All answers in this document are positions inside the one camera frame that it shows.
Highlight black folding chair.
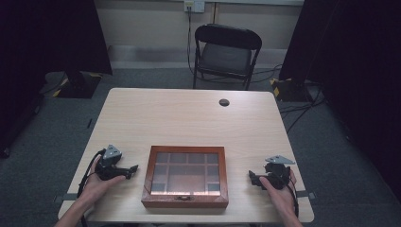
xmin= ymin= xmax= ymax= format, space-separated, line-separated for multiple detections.
xmin=192 ymin=23 xmax=264 ymax=92

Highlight black curtain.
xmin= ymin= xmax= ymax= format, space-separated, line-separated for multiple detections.
xmin=278 ymin=0 xmax=401 ymax=202
xmin=0 ymin=0 xmax=113 ymax=159

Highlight person's left hand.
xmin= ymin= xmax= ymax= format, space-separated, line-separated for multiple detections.
xmin=77 ymin=154 xmax=127 ymax=211

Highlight black floor cables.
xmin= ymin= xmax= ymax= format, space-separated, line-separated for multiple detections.
xmin=252 ymin=63 xmax=326 ymax=134

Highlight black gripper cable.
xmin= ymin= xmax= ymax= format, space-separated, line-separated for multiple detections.
xmin=76 ymin=148 xmax=107 ymax=227
xmin=285 ymin=181 xmax=301 ymax=219

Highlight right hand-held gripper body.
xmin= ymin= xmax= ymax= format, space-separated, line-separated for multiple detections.
xmin=258 ymin=154 xmax=297 ymax=191

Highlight black wall socket cable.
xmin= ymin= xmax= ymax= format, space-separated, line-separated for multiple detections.
xmin=186 ymin=5 xmax=197 ymax=77

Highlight white wall socket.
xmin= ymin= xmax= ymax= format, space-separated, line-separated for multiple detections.
xmin=183 ymin=0 xmax=206 ymax=14

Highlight black stand base striped tape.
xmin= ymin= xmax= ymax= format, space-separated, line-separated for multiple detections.
xmin=269 ymin=77 xmax=314 ymax=103
xmin=41 ymin=70 xmax=104 ymax=99

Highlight person's right hand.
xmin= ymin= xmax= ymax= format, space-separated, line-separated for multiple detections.
xmin=258 ymin=169 xmax=300 ymax=219

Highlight wooden box with glass lid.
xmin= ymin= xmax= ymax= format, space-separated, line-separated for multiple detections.
xmin=140 ymin=145 xmax=230 ymax=209

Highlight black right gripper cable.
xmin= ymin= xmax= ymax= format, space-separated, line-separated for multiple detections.
xmin=285 ymin=181 xmax=301 ymax=219

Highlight grey strap under table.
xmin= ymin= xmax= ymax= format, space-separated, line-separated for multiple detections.
xmin=295 ymin=190 xmax=317 ymax=201
xmin=52 ymin=192 xmax=79 ymax=204

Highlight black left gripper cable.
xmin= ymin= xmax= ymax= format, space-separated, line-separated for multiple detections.
xmin=76 ymin=148 xmax=107 ymax=227

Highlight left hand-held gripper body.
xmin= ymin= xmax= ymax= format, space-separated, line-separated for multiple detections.
xmin=94 ymin=144 xmax=129 ymax=182

